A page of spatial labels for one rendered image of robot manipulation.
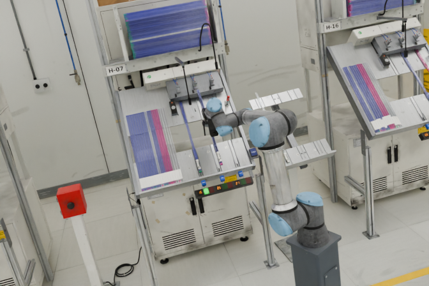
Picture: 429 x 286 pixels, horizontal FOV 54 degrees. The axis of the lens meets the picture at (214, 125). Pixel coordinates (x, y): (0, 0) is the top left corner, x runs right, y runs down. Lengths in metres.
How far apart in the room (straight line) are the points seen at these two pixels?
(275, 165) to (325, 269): 0.58
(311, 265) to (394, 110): 1.26
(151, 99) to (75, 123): 1.74
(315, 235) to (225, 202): 0.99
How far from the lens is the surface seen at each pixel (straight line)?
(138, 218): 2.49
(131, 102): 2.69
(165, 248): 2.96
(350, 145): 3.09
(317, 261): 2.06
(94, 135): 4.34
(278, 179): 1.83
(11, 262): 2.67
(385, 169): 3.32
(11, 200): 3.12
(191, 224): 2.91
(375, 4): 3.13
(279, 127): 1.78
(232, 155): 2.49
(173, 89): 2.65
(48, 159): 4.46
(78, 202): 2.57
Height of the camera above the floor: 1.76
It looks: 19 degrees down
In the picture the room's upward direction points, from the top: 10 degrees counter-clockwise
